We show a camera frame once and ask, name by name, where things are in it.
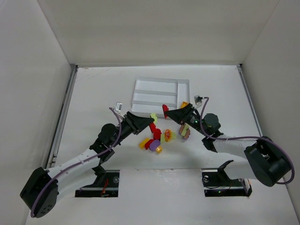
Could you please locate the white divided tray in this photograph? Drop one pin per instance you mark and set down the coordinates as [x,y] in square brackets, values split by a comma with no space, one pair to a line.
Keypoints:
[151,93]

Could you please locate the red rounded lego brick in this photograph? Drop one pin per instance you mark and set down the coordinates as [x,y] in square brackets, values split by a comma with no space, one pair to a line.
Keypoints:
[157,135]

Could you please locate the yellow striped lego brick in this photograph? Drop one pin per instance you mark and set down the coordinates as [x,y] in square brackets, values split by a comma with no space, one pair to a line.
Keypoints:
[184,104]

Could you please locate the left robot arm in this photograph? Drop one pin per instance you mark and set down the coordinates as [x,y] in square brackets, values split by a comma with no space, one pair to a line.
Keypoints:
[45,186]

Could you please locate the small red lego brick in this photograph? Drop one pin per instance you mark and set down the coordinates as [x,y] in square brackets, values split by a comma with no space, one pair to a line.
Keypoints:
[165,110]

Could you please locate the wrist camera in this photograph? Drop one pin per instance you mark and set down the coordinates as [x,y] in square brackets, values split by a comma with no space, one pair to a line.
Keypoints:
[118,107]
[198,100]

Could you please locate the small orange lego piece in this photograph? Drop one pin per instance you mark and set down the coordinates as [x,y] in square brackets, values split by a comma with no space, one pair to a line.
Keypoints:
[159,149]

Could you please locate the purple tan lego piece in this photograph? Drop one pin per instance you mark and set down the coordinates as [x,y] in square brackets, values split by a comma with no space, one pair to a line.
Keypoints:
[184,131]

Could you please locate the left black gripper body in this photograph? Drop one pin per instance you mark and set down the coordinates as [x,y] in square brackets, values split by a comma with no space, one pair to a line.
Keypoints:
[131,122]

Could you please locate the orange patterned lego piece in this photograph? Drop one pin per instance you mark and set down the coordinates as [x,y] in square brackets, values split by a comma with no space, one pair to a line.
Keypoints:
[169,135]

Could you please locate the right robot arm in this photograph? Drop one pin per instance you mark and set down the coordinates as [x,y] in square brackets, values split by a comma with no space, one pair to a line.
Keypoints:
[263,159]

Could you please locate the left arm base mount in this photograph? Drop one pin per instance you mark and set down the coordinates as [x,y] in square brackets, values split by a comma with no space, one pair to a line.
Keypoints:
[105,185]

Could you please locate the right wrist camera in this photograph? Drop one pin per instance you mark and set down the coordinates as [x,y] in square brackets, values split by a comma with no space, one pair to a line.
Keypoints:
[198,100]

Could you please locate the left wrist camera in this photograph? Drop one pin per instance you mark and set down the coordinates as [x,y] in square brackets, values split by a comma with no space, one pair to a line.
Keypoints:
[118,107]

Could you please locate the dark red lego brick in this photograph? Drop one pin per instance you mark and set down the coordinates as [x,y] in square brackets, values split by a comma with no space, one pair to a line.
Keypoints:
[148,143]

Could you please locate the light green lego piece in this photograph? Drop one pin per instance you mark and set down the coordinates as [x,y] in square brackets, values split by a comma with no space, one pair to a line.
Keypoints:
[154,117]

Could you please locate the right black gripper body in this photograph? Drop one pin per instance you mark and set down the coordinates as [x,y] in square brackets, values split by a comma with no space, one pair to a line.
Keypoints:
[187,114]

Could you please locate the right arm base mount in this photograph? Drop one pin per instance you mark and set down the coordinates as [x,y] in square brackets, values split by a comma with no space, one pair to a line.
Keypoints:
[216,183]

